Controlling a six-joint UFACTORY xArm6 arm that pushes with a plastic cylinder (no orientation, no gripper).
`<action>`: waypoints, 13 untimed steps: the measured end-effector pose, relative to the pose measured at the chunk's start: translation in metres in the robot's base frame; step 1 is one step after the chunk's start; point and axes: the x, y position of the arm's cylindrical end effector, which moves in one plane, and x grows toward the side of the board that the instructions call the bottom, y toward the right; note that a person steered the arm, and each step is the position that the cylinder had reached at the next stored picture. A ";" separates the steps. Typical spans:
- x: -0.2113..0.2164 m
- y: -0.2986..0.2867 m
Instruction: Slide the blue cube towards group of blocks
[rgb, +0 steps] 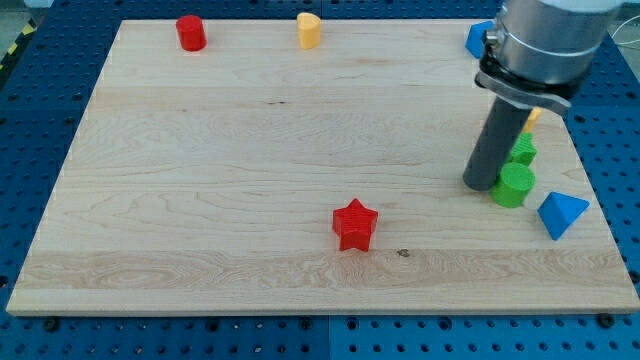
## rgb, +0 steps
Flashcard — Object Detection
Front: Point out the green cylinder block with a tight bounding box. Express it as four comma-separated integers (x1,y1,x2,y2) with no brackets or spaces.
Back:
490,162,536,208

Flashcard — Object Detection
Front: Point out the red cylinder block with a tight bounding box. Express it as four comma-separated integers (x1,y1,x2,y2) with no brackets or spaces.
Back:
175,15,207,52

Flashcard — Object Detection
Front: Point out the yellow rounded block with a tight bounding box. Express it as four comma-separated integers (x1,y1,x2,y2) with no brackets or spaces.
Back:
296,12,322,50

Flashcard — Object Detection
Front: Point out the blue cube block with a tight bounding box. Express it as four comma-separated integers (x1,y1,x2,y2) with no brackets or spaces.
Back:
465,20,495,59

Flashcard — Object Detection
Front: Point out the red star block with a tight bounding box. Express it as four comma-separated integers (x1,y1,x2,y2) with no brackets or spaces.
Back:
332,198,378,252

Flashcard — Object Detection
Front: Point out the blue triangular block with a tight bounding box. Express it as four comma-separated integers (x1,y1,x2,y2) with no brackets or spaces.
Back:
537,192,590,240

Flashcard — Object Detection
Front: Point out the yellow block behind rod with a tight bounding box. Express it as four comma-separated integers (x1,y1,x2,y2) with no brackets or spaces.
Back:
522,107,542,133

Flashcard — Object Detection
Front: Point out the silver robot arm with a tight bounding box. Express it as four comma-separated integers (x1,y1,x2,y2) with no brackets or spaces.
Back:
475,0,622,115

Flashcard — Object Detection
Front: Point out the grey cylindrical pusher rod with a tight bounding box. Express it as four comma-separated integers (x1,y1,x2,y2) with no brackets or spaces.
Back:
463,97,531,191

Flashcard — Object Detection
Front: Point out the green star block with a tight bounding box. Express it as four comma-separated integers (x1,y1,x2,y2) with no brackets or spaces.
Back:
508,132,537,166

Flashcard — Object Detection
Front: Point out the light wooden board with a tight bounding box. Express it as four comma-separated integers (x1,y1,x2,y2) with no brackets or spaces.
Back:
7,20,639,316

